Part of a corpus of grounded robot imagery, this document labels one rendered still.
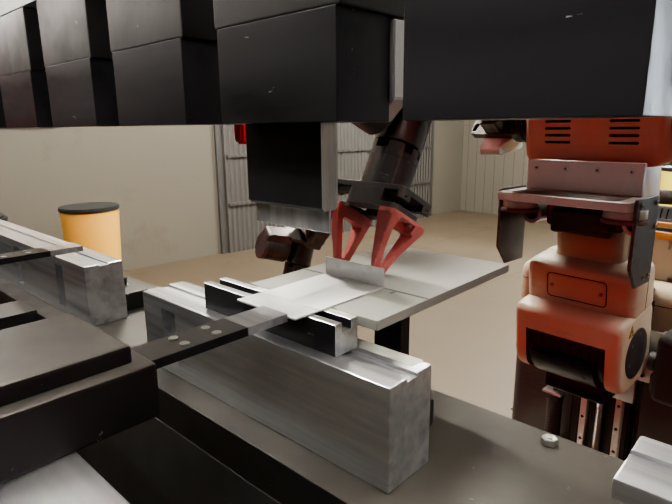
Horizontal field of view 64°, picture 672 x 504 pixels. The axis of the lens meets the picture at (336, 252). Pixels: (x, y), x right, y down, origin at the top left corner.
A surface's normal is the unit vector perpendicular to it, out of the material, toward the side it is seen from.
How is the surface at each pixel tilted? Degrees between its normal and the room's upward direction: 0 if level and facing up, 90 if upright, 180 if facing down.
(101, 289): 90
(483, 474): 0
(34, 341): 0
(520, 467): 0
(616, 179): 90
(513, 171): 90
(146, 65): 90
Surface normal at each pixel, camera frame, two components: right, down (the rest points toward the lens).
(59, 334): -0.01, -0.97
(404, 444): 0.73, 0.15
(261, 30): -0.68, 0.18
